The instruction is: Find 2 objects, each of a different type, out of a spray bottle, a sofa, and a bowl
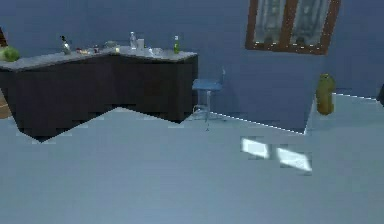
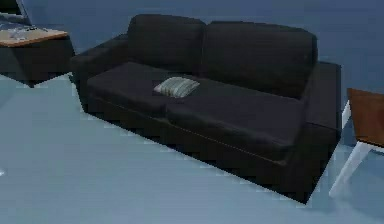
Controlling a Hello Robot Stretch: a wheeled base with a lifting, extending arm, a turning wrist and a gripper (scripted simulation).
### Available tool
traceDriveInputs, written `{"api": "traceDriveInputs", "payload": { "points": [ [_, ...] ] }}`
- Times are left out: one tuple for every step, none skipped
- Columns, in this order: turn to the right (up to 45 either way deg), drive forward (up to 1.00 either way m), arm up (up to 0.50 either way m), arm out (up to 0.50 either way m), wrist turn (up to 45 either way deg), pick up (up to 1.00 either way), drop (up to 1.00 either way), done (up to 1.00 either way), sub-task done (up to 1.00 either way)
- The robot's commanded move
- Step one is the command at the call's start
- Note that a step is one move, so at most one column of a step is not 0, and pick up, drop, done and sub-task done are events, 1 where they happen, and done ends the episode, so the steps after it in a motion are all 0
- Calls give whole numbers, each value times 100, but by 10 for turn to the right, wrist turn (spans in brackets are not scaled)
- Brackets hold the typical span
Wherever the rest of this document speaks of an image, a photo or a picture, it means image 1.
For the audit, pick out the grey bowl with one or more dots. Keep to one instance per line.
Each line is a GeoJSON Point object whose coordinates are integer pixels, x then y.
{"type": "Point", "coordinates": [110, 44]}

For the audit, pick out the green lettuce head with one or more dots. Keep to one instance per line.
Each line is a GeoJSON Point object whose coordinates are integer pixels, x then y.
{"type": "Point", "coordinates": [10, 54]}

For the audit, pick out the dark kitchen counter cabinet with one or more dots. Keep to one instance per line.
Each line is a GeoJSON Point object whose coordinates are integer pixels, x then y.
{"type": "Point", "coordinates": [100, 86]}

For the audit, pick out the blue stool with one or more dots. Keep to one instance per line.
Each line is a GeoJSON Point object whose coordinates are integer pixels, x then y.
{"type": "Point", "coordinates": [207, 86]}

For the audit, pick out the green glass bottle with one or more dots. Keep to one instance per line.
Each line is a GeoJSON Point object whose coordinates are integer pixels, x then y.
{"type": "Point", "coordinates": [176, 46]}

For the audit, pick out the white cup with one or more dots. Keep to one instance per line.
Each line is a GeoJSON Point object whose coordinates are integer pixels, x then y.
{"type": "Point", "coordinates": [140, 44]}

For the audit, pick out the grey spray bottle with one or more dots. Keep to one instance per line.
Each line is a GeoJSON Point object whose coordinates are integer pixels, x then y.
{"type": "Point", "coordinates": [66, 46]}

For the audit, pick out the clear glass bottle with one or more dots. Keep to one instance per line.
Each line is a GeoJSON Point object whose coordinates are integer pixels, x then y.
{"type": "Point", "coordinates": [133, 40]}

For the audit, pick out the brown framed window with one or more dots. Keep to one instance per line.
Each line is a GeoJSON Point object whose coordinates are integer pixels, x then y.
{"type": "Point", "coordinates": [292, 23]}

